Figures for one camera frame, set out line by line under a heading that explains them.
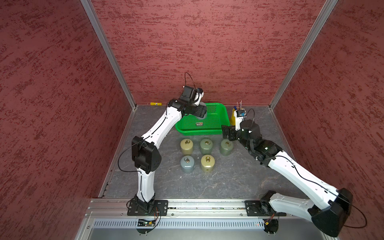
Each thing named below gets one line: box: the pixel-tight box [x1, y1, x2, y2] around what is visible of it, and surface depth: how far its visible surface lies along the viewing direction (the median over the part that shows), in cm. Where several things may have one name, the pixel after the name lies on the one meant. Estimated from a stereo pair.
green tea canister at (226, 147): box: [220, 138, 234, 156], surface depth 91 cm
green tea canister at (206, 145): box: [200, 138, 213, 155], surface depth 91 cm
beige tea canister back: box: [200, 154, 215, 173], surface depth 83 cm
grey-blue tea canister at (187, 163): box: [180, 155, 195, 173], surface depth 83 cm
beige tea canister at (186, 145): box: [180, 138, 193, 155], surface depth 91 cm
